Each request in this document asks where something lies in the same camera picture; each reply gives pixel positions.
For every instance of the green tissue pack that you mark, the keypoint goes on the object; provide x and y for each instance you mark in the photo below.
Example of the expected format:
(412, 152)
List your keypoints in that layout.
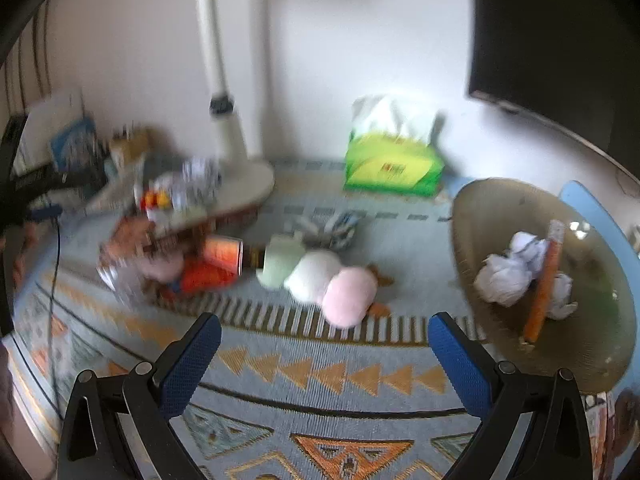
(390, 165)

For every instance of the blue white striped packet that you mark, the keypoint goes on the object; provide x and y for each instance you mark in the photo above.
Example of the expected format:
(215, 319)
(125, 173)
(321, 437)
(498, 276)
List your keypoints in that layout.
(340, 230)

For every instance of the patterned woven mat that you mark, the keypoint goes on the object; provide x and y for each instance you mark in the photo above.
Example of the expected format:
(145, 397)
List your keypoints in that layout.
(300, 410)

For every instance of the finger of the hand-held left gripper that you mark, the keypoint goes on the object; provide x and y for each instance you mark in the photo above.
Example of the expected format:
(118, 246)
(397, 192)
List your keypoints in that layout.
(47, 212)

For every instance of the crumpled printed wrapper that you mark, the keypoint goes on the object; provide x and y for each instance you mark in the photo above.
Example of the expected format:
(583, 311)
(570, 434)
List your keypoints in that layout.
(197, 175)

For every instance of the white paper sheet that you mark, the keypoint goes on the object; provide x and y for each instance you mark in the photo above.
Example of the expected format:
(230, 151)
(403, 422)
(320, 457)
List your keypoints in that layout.
(47, 115)

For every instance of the small cardboard box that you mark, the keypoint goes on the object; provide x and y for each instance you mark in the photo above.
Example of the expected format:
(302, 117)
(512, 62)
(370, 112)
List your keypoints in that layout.
(130, 147)

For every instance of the red yellow packet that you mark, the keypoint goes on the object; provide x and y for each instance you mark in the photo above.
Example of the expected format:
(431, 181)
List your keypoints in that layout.
(155, 200)

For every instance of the large crumpled white paper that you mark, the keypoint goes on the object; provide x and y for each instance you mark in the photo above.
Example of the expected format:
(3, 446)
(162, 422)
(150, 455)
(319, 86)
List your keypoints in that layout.
(500, 282)

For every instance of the brown snack packet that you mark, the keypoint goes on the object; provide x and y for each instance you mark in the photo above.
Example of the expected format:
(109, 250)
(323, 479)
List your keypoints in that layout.
(127, 240)

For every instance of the brown patterned box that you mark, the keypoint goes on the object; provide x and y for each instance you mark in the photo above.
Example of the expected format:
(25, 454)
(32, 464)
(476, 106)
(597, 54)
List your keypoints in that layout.
(235, 221)

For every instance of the red snack packet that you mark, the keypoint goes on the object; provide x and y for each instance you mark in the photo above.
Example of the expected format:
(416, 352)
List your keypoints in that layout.
(205, 280)

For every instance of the pastel plush duck toy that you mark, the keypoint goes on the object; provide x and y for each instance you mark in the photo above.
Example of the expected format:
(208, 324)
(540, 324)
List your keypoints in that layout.
(315, 275)

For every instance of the black television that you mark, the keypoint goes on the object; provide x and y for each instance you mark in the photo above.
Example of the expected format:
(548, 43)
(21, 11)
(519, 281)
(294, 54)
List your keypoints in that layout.
(550, 35)

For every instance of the long orange box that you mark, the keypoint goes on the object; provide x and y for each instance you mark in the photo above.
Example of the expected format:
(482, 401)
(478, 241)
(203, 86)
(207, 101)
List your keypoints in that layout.
(542, 295)

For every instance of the blue book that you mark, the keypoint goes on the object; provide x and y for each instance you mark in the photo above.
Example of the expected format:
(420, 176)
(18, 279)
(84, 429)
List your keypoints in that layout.
(75, 140)

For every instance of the printed magazine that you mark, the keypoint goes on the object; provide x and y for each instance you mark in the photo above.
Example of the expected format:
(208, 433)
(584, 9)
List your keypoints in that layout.
(612, 435)

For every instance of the white desk lamp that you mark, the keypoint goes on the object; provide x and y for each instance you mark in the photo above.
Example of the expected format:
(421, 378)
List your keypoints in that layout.
(220, 75)

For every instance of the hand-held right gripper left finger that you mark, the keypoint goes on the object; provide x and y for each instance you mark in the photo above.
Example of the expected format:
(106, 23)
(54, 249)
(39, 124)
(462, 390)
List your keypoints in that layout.
(192, 360)

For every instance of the ribbed glass bowl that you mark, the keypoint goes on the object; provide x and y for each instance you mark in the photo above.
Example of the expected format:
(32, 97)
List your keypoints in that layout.
(590, 340)

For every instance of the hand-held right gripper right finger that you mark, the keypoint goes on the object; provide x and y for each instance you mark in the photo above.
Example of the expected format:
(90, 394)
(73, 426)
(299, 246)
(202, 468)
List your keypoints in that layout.
(460, 360)

